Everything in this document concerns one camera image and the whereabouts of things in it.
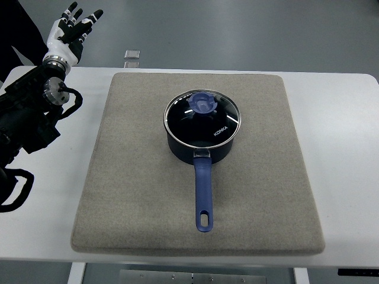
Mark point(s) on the silver floor plate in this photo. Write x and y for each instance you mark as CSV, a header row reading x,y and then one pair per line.
x,y
132,54
131,64

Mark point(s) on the lower silver floor plate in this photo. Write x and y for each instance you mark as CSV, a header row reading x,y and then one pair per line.
x,y
131,64

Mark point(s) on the white right table leg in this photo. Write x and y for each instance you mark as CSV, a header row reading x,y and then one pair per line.
x,y
301,275

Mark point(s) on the beige felt mat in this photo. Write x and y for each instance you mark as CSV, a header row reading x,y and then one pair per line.
x,y
139,199

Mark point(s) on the glass pot lid blue knob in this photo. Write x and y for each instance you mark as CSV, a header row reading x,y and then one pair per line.
x,y
202,119

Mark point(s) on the white table leg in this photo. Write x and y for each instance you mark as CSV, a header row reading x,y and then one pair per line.
x,y
77,272
301,275

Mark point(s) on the black table control panel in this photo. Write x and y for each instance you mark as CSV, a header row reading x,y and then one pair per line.
x,y
359,272

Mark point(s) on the white left table leg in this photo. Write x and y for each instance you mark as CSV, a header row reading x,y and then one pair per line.
x,y
77,272

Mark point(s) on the upper silver floor plate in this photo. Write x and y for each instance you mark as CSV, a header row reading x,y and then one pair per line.
x,y
132,54

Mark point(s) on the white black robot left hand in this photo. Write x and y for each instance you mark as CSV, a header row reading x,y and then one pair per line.
x,y
66,38

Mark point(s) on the dark saucepan with blue handle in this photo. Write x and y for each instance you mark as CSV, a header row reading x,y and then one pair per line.
x,y
202,159

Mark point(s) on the grey metal base plate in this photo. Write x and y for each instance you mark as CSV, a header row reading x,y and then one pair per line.
x,y
146,276

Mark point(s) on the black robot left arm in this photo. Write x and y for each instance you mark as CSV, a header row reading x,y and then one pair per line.
x,y
33,104

